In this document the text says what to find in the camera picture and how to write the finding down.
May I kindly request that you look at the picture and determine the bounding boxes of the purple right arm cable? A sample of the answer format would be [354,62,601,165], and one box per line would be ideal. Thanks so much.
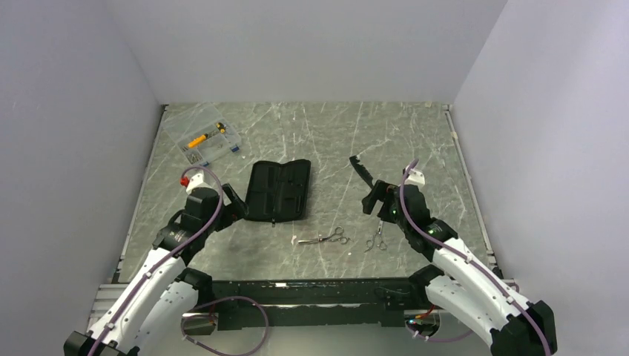
[398,158,549,356]

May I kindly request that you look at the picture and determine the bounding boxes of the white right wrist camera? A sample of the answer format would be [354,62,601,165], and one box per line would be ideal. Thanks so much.
[404,168,426,188]

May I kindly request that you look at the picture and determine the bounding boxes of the silver thinning scissors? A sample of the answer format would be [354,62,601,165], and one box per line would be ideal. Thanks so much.
[297,226,351,245]

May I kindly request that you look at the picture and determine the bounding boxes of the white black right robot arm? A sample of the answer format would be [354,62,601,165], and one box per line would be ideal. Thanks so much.
[361,180,558,355]

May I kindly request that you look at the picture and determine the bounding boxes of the small black yellow tool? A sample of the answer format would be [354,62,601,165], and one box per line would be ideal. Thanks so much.
[216,122,227,134]

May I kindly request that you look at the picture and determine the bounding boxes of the clear plastic organizer box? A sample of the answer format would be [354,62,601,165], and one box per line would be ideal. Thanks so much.
[162,103,242,166]

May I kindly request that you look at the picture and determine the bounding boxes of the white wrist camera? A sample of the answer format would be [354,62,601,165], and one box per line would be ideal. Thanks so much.
[180,172,210,195]
[404,168,426,188]

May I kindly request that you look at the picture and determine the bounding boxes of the black zippered tool case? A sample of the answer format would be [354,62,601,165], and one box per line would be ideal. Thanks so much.
[245,159,312,223]

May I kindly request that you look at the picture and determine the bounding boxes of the yellow handled screwdriver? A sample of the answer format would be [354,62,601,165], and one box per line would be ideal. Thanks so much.
[187,133,209,149]

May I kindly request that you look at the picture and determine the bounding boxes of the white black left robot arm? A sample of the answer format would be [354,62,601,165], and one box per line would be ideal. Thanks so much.
[63,183,247,355]

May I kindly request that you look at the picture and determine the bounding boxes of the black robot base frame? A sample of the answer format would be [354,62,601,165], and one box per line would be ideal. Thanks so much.
[182,277,432,335]

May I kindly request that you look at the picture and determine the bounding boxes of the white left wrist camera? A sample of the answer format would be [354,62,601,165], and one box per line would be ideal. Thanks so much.
[180,172,210,195]

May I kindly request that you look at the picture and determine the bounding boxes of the silver hair cutting scissors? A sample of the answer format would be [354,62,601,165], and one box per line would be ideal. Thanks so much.
[365,220,387,252]

